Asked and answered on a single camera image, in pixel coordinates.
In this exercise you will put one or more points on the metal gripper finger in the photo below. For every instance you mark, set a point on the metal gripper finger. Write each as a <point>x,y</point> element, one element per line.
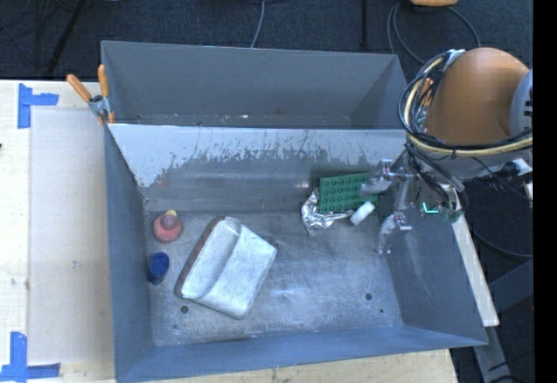
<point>387,231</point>
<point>377,182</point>

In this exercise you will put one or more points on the small white cylinder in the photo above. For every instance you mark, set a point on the small white cylinder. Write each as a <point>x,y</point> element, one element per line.
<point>362,213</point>

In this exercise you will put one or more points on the green studded plate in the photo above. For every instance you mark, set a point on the green studded plate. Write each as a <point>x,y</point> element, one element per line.
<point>341,193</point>

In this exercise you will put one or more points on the crumpled silver foil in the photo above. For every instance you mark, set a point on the crumpled silver foil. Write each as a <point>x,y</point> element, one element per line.
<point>315,218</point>

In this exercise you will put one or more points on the grey metal bin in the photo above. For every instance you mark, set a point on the grey metal bin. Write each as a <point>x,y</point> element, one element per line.
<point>322,277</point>

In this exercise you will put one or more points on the white folded cloth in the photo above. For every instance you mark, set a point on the white folded cloth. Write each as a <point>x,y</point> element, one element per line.
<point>235,272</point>

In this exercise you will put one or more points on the red toy with yellow tip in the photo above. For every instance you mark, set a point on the red toy with yellow tip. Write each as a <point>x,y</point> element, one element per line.
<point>166,228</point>

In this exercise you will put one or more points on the blue cylinder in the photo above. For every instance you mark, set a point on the blue cylinder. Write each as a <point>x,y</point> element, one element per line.
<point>157,267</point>

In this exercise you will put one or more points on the pale wood board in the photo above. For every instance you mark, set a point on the pale wood board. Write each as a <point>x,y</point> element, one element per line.
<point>65,220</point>

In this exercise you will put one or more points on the black cylinder on white bracket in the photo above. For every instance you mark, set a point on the black cylinder on white bracket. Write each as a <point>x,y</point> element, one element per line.
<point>520,172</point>

